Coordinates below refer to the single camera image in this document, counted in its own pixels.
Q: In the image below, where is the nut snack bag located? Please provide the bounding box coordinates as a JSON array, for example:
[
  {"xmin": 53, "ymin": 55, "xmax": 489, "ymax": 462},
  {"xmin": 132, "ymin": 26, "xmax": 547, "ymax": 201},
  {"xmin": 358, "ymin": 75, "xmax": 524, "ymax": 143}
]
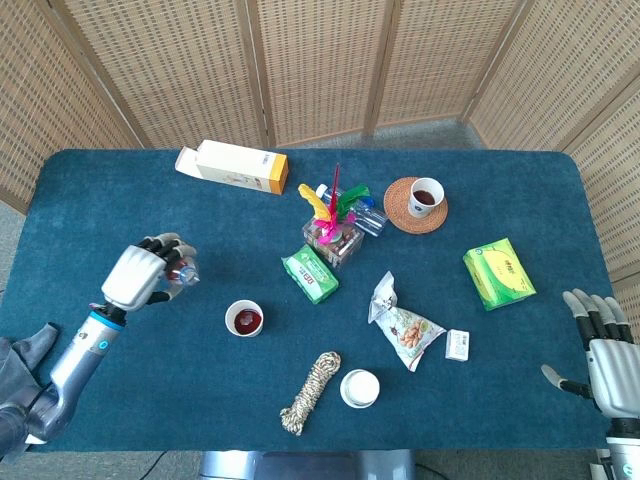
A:
[{"xmin": 368, "ymin": 271, "xmax": 447, "ymax": 373}]

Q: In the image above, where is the colourful feather shuttlecock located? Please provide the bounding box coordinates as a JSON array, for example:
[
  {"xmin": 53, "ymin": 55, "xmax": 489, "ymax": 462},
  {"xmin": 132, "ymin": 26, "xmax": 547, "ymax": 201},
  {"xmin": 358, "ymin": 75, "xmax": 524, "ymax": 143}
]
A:
[{"xmin": 297, "ymin": 163, "xmax": 372, "ymax": 246}]

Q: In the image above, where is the clear plastic water bottle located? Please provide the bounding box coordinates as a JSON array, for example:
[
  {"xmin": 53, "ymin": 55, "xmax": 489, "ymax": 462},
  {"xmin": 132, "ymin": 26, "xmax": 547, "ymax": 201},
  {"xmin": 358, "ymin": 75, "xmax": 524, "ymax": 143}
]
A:
[{"xmin": 315, "ymin": 183, "xmax": 389, "ymax": 237}]

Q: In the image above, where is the round woven rattan coaster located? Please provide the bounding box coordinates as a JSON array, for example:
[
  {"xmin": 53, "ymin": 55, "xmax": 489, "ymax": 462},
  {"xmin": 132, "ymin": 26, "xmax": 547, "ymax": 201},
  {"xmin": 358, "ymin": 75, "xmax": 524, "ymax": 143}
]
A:
[{"xmin": 383, "ymin": 176, "xmax": 449, "ymax": 235}]

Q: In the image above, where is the green yellow tissue pack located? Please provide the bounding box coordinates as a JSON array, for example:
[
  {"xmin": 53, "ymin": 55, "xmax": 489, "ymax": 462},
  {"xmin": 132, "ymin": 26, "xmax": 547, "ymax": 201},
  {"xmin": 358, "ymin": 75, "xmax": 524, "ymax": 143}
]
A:
[{"xmin": 462, "ymin": 237, "xmax": 537, "ymax": 312}]

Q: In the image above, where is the green wet wipes pack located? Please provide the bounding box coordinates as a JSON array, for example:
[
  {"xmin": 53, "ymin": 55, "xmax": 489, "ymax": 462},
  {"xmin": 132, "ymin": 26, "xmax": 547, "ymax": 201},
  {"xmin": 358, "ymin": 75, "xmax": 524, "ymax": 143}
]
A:
[{"xmin": 280, "ymin": 244, "xmax": 340, "ymax": 305}]

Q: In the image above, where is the small dark drink bottle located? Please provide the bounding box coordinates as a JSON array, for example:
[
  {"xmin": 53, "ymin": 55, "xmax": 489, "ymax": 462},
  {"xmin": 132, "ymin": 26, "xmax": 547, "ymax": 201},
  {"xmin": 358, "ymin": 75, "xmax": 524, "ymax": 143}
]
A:
[{"xmin": 167, "ymin": 254, "xmax": 201, "ymax": 286}]

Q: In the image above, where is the small white cardboard box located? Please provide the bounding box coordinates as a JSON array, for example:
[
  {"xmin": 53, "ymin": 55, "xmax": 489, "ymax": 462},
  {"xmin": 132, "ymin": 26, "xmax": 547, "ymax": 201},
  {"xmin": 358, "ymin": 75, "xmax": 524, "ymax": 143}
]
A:
[{"xmin": 444, "ymin": 328, "xmax": 471, "ymax": 362}]

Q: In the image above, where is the white floral paper cup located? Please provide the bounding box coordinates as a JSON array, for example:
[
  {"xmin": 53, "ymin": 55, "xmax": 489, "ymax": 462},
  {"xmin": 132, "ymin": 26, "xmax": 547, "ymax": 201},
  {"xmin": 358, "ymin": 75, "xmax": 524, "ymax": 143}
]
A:
[
  {"xmin": 224, "ymin": 299, "xmax": 265, "ymax": 338},
  {"xmin": 408, "ymin": 177, "xmax": 446, "ymax": 218}
]

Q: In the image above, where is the bamboo folding screen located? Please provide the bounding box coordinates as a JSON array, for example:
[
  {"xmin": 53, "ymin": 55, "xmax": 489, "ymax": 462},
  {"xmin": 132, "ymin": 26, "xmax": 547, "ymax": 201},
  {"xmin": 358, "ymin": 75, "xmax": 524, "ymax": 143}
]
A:
[{"xmin": 0, "ymin": 0, "xmax": 640, "ymax": 351}]

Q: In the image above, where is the grey cloth arm sleeve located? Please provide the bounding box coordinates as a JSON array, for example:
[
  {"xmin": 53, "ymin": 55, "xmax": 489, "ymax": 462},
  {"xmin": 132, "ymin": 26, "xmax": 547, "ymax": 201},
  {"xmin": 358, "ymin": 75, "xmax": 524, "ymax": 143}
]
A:
[{"xmin": 0, "ymin": 322, "xmax": 61, "ymax": 464}]

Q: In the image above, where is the beige braided rope bundle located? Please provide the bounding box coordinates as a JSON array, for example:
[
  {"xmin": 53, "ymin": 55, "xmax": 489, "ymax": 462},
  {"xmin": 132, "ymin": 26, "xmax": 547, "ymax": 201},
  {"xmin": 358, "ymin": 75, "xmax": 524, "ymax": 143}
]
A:
[{"xmin": 279, "ymin": 350, "xmax": 343, "ymax": 436}]

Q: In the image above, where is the cream and orange carton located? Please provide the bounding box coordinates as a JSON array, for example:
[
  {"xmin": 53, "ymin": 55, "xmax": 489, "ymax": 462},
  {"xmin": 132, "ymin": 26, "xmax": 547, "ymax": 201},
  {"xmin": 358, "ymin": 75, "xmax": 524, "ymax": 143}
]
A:
[{"xmin": 174, "ymin": 139, "xmax": 290, "ymax": 196}]

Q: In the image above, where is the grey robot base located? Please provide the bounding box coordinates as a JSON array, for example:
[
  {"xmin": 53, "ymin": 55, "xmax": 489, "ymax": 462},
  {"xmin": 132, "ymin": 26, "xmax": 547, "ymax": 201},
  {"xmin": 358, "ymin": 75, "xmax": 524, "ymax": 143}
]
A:
[{"xmin": 199, "ymin": 449, "xmax": 416, "ymax": 480}]

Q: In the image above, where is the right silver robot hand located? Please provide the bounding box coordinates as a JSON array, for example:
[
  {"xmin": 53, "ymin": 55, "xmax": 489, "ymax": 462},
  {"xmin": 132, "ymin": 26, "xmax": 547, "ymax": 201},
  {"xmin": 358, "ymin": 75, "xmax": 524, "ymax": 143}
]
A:
[{"xmin": 541, "ymin": 288, "xmax": 640, "ymax": 421}]

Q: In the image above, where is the blue carpet table cover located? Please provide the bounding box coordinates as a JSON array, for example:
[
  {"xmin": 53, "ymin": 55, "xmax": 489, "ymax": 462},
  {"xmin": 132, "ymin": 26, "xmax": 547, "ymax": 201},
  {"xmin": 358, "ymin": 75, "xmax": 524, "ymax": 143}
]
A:
[{"xmin": 0, "ymin": 148, "xmax": 621, "ymax": 454}]

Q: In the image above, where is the clear box of coffee capsules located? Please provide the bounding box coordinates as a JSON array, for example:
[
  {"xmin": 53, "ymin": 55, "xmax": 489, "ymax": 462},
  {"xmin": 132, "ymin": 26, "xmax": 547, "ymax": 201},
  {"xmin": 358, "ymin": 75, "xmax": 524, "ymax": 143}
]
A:
[{"xmin": 301, "ymin": 214, "xmax": 365, "ymax": 271}]

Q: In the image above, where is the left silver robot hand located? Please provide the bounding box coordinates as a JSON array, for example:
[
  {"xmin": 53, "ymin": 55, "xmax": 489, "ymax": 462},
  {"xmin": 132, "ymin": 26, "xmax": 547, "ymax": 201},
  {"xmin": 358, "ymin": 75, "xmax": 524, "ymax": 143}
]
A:
[{"xmin": 101, "ymin": 232, "xmax": 199, "ymax": 313}]

